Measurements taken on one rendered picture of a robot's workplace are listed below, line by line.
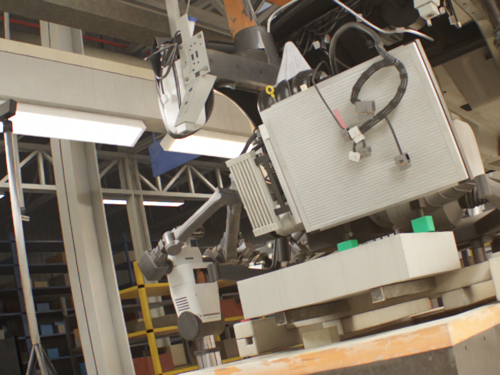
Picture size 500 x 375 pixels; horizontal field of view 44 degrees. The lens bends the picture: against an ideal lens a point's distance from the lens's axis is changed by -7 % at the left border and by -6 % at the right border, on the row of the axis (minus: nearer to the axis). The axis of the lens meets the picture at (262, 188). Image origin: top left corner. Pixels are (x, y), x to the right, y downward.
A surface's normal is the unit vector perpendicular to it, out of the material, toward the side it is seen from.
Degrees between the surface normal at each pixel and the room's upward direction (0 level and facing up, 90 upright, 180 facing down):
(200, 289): 90
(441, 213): 118
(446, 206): 102
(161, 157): 90
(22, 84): 90
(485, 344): 90
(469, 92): 133
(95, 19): 180
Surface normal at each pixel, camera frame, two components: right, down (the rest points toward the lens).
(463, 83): -0.31, 0.62
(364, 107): -0.54, 0.22
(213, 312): 0.74, -0.29
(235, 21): -0.61, -0.04
